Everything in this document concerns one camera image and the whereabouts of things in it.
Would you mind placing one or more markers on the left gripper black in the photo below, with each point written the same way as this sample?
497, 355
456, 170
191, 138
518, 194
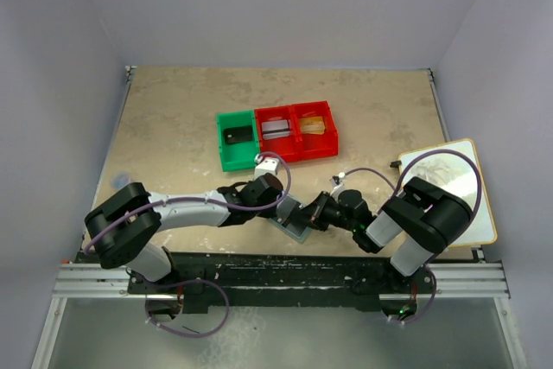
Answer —
268, 212

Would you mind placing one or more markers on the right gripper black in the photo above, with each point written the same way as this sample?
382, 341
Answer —
312, 213

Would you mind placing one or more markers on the green card holder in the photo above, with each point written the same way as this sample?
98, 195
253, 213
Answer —
294, 230

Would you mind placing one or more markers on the black credit card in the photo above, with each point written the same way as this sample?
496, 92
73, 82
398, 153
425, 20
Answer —
286, 209

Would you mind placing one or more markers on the gold credit card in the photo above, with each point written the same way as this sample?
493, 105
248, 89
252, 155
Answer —
312, 125

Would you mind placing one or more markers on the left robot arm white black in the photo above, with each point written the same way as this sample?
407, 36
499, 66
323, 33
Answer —
122, 227

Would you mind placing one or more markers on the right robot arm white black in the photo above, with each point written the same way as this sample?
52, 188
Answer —
432, 218

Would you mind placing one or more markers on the silver card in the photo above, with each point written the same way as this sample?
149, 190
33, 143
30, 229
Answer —
275, 129

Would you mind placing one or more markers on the green plastic bin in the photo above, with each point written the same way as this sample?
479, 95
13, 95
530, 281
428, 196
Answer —
238, 156

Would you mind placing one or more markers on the middle red plastic bin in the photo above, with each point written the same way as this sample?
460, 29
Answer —
286, 147

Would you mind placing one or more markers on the red plastic bin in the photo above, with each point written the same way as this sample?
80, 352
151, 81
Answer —
286, 147
318, 135

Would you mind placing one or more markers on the right red plastic bin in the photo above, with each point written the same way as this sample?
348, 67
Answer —
318, 135

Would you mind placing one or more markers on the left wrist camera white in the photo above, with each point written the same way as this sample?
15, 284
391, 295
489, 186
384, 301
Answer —
266, 163

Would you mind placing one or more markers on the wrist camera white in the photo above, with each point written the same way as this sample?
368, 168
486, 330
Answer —
266, 163
338, 182

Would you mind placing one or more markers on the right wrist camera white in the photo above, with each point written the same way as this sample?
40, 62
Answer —
338, 182

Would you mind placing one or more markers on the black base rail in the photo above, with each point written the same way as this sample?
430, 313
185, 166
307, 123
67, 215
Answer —
202, 281

